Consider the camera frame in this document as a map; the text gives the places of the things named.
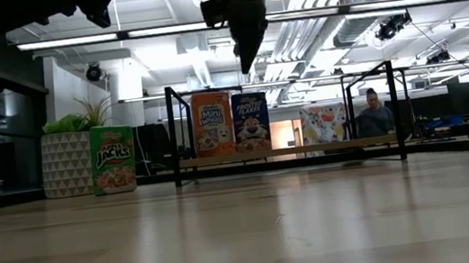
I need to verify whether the blue Frosted Flakes cereal box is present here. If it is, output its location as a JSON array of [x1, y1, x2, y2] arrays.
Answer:
[[229, 90, 274, 155]]

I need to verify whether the orange Mini Wheats cereal box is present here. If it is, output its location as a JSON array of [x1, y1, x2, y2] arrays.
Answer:
[[188, 88, 239, 160]]

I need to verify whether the green Apple Jacks cereal box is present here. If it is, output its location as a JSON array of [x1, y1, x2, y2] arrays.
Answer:
[[86, 122, 141, 197]]

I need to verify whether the white LED light strip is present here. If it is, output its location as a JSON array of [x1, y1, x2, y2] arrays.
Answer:
[[16, 31, 119, 54], [127, 20, 209, 40], [348, 0, 451, 14], [265, 5, 340, 23]]

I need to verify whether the black ceiling spotlight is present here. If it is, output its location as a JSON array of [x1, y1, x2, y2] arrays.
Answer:
[[425, 48, 452, 66], [372, 11, 415, 43], [83, 61, 104, 84]]

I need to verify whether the person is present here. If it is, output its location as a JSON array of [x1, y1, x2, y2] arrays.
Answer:
[[350, 85, 398, 140]]

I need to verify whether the succulent in white patterned pot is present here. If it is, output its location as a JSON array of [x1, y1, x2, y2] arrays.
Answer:
[[32, 93, 123, 202]]

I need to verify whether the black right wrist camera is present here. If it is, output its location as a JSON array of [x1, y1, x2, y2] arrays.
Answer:
[[200, 0, 231, 31]]

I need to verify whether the wooden shelf black metal frame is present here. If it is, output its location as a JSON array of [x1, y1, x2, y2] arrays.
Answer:
[[161, 56, 408, 190]]

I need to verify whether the black aluminium rig frame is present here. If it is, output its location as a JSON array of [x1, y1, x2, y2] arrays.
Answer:
[[135, 131, 469, 199]]

